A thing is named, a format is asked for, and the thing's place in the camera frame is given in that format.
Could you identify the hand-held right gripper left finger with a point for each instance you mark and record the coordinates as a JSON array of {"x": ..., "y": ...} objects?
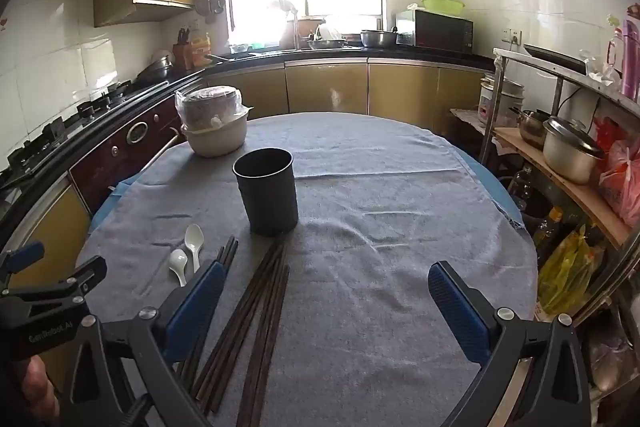
[{"x": 195, "y": 302}]

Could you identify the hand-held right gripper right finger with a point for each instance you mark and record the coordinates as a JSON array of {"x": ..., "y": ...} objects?
[{"x": 457, "y": 312}]

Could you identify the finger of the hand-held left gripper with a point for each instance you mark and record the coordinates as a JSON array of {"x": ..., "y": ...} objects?
[
  {"x": 22, "y": 254},
  {"x": 75, "y": 277}
]

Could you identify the pile of dark chopsticks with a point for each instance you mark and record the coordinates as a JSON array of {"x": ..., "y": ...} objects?
[{"x": 260, "y": 307}]

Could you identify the dark utensil holder cup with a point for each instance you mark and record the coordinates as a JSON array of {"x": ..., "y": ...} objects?
[{"x": 267, "y": 202}]

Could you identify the person's left hand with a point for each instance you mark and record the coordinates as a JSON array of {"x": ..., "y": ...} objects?
[{"x": 35, "y": 389}]

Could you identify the yellow plastic bag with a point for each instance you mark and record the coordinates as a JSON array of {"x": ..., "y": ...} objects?
[{"x": 565, "y": 272}]

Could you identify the red built-in appliance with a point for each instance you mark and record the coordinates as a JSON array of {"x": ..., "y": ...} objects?
[{"x": 115, "y": 167}]

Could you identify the dark oil bottle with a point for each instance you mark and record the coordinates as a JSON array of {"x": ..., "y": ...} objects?
[{"x": 547, "y": 232}]

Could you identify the blue table cover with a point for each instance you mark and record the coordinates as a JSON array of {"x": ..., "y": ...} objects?
[{"x": 500, "y": 194}]

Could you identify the gas stove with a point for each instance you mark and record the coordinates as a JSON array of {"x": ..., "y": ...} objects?
[{"x": 50, "y": 132}]

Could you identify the grey table cloth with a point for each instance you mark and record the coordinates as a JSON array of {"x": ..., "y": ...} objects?
[{"x": 375, "y": 207}]

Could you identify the clear plastic bottle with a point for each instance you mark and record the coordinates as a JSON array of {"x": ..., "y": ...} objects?
[{"x": 522, "y": 189}]

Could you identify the white basin bowl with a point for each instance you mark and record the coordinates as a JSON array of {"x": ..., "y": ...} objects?
[{"x": 215, "y": 142}]

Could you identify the steel pot with lid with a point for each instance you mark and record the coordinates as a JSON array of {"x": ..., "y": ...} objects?
[{"x": 570, "y": 157}]

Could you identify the small steel saucepan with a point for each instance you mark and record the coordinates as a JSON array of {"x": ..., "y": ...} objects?
[{"x": 532, "y": 129}]

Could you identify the plastic-wrapped bowl stack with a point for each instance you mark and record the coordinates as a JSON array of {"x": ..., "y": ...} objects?
[{"x": 210, "y": 104}]

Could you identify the white rice cooker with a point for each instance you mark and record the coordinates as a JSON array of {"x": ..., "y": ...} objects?
[{"x": 505, "y": 104}]

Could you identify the red plastic bag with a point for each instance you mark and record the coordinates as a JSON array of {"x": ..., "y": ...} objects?
[{"x": 622, "y": 177}]

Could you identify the steel wok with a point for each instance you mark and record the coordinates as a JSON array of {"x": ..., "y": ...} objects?
[{"x": 155, "y": 69}]

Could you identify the knife block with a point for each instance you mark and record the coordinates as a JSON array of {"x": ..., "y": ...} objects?
[{"x": 181, "y": 54}]

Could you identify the yellow packet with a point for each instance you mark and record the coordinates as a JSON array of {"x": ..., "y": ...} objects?
[{"x": 201, "y": 49}]

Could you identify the black flat tray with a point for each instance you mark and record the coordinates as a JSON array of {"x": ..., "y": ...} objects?
[{"x": 555, "y": 59}]

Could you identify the black microwave oven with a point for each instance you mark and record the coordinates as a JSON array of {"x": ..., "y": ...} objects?
[{"x": 440, "y": 32}]

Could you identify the steel mixing bowl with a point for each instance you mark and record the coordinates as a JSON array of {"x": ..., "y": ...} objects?
[{"x": 377, "y": 39}]

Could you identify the sink faucet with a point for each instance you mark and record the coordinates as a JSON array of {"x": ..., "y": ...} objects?
[{"x": 295, "y": 27}]

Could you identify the dishes beside sink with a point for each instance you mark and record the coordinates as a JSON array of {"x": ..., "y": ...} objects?
[{"x": 327, "y": 32}]

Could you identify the hanging strainer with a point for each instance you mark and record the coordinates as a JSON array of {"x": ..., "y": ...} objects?
[{"x": 210, "y": 1}]

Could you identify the purple thermos bottle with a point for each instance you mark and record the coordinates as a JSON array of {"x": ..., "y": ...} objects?
[{"x": 630, "y": 62}]

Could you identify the green plastic basin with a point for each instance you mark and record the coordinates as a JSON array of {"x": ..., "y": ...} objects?
[{"x": 442, "y": 6}]

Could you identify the wall socket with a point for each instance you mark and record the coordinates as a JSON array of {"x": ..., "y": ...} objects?
[{"x": 511, "y": 37}]

